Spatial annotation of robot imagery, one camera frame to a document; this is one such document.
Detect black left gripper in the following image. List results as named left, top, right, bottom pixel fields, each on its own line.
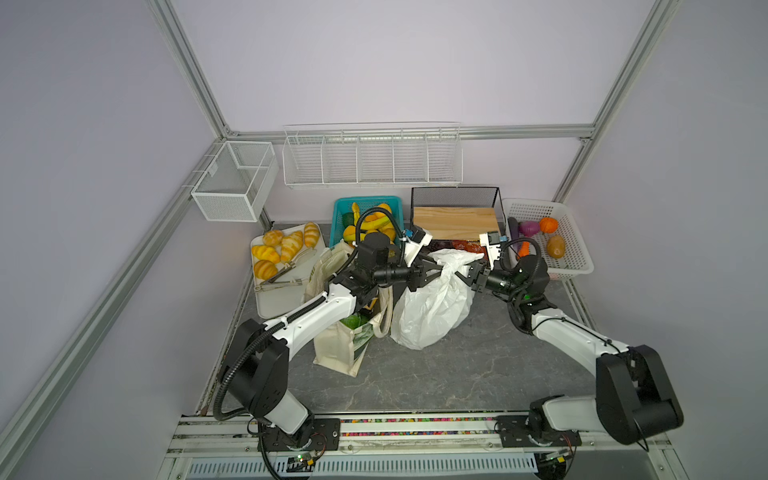
left=374, top=254, right=447, bottom=293

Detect white plastic grocery bag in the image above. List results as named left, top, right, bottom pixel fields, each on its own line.
left=391, top=249, right=484, bottom=350

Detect yellow black chips bag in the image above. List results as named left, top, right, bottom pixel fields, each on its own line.
left=362, top=288, right=380, bottom=316

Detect green snack bag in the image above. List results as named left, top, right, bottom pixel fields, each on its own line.
left=340, top=313, right=369, bottom=330

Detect beige canvas tote bag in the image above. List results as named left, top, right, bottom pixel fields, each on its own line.
left=302, top=242, right=394, bottom=377

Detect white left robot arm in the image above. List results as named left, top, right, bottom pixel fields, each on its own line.
left=210, top=224, right=441, bottom=443

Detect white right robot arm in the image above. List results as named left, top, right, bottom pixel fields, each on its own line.
left=461, top=232, right=684, bottom=445

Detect red chips bag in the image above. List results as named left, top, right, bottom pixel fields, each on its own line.
left=451, top=240, right=487, bottom=255

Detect purple snack bag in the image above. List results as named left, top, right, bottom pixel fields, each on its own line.
left=427, top=240, right=453, bottom=252

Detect orange carrot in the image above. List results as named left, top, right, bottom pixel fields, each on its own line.
left=517, top=241, right=531, bottom=258

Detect yellow banana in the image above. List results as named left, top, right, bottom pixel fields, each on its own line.
left=352, top=203, right=392, bottom=231

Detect purple onion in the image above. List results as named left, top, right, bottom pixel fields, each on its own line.
left=518, top=221, right=540, bottom=237

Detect black mesh wooden shelf rack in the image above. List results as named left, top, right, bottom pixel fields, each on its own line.
left=410, top=186, right=507, bottom=241

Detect orange fruit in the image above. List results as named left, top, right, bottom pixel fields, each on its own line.
left=373, top=203, right=392, bottom=218

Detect brown potato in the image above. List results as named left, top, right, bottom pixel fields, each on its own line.
left=546, top=235, right=567, bottom=259

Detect orange pumpkin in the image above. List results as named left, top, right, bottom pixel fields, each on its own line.
left=539, top=217, right=559, bottom=234

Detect white plastic vegetable basket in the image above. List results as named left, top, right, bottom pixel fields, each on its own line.
left=502, top=198, right=594, bottom=281

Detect teal plastic fruit basket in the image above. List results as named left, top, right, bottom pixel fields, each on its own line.
left=329, top=196, right=405, bottom=246

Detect striped bread right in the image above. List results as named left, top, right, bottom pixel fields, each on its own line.
left=303, top=222, right=321, bottom=249

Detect striped bread loaf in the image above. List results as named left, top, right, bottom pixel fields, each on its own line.
left=280, top=231, right=304, bottom=263

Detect white bread tray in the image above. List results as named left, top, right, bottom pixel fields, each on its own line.
left=250, top=223, right=326, bottom=319

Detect metal tongs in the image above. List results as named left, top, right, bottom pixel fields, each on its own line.
left=254, top=249, right=319, bottom=292

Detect croissant bread top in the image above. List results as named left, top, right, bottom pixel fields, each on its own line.
left=262, top=229, right=284, bottom=247

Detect croissant bread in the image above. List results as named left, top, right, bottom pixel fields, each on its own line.
left=251, top=245, right=281, bottom=264
left=253, top=260, right=278, bottom=282
left=262, top=229, right=284, bottom=247

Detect croissant bread bottom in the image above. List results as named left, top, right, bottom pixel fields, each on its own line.
left=253, top=260, right=278, bottom=282

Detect croissant bread left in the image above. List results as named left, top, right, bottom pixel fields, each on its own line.
left=251, top=245, right=281, bottom=264

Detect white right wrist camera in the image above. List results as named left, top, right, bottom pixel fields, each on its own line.
left=479, top=231, right=509, bottom=269

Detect white wire wall rack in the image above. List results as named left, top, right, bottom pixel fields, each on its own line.
left=282, top=122, right=464, bottom=189

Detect white mesh wall box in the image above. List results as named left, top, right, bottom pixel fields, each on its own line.
left=191, top=141, right=278, bottom=223

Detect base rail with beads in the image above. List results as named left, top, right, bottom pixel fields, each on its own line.
left=157, top=412, right=675, bottom=479

